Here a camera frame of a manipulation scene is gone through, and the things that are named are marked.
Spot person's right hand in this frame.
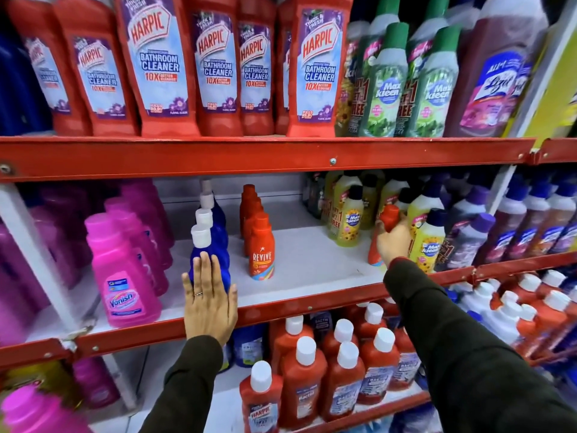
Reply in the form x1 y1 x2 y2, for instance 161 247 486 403
376 217 412 268

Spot person's left hand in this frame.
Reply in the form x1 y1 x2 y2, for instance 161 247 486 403
182 252 239 347

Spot small red bottle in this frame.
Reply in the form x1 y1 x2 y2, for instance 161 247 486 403
368 204 401 267

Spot blue bottle white cap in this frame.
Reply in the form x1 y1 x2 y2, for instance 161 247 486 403
195 208 230 257
188 224 232 293
200 178 221 208
200 192 227 230

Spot person's right forearm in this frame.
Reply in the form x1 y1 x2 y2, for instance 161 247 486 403
383 258 577 433

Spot person's left forearm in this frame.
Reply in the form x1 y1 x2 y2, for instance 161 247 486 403
139 335 224 433

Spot blue bottle with pale label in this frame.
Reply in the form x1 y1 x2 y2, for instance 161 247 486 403
218 324 267 374

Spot group of yellow dark-cap bottles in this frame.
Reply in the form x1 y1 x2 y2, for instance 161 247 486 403
321 170 448 274

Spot row of pink bottles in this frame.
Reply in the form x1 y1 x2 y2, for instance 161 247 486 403
0 178 176 349

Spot white shelf board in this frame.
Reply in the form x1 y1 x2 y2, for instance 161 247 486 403
25 198 388 343

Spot dark bottle with white label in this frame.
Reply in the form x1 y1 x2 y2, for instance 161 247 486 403
310 311 334 344

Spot group of red white-cap bottles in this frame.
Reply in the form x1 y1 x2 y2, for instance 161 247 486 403
239 301 423 433

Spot row of purple cap bottles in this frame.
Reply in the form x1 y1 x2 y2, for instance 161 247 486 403
434 169 577 272

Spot pink bottle pink cap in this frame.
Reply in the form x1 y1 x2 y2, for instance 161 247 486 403
72 356 121 409
0 385 94 433

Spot green cap cleaner bottle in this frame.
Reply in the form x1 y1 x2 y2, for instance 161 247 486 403
394 0 451 138
407 25 462 138
349 0 402 138
359 22 410 138

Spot yellow flower label bottle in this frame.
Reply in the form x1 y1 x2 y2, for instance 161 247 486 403
334 20 371 138

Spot group of orange white-cap bottles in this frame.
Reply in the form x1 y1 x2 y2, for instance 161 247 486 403
489 269 577 359

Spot large purple cleaner bottle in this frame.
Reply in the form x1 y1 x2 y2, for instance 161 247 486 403
444 0 550 138

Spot yellow shelf sign panel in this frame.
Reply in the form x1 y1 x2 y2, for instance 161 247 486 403
523 27 577 147

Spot row of red cleaner bottles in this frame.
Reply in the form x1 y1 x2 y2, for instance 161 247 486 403
5 0 354 138

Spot dark blue bottles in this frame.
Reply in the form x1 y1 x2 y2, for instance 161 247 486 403
0 27 54 137

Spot white shelf upright post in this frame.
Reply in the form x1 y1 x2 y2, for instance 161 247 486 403
0 182 138 413
486 0 577 217

